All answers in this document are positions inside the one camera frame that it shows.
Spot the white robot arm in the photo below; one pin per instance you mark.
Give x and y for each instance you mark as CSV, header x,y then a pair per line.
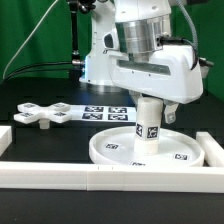
x,y
133,48

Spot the white fence rail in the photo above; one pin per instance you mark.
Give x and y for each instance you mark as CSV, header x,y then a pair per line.
x,y
5,138
90,177
214,153

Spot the white right fence rail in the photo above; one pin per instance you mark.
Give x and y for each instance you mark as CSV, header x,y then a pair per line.
x,y
214,153

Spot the white round table top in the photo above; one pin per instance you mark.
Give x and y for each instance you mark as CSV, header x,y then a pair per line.
x,y
122,146

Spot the white cross-shaped table base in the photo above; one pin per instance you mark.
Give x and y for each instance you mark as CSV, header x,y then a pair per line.
x,y
30,112

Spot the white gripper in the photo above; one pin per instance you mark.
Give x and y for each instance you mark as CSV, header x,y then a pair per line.
x,y
172,73

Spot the white left fence rail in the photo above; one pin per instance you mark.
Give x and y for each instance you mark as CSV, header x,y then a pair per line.
x,y
5,138

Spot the white marker sheet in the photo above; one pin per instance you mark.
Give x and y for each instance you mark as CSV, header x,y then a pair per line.
x,y
103,113

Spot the black camera stand pole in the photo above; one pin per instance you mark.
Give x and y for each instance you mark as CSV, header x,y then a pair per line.
x,y
84,6

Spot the white front fence rail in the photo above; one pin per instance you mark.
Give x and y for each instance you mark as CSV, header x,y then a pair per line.
x,y
90,177

